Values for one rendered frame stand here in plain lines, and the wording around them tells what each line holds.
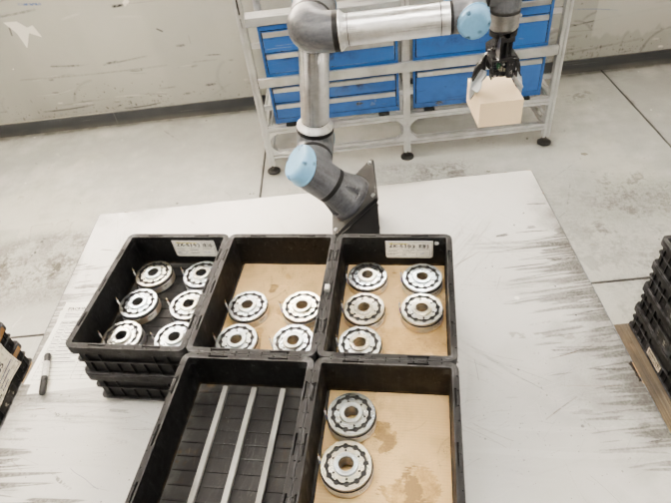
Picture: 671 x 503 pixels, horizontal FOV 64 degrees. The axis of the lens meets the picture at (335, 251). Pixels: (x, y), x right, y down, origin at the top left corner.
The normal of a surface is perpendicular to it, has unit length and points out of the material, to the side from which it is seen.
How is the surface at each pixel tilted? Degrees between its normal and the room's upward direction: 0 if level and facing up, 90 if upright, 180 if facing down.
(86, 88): 90
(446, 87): 90
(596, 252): 0
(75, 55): 90
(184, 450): 0
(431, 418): 0
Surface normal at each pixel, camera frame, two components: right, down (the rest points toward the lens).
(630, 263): -0.11, -0.73
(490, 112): 0.03, 0.68
